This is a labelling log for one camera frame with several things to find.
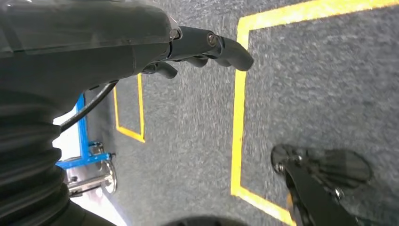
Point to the black robot foot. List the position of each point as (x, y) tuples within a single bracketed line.
[(343, 168)]

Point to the blue metal shelf rack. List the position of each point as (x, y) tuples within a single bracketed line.
[(81, 131)]

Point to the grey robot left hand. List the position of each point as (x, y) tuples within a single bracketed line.
[(78, 46)]

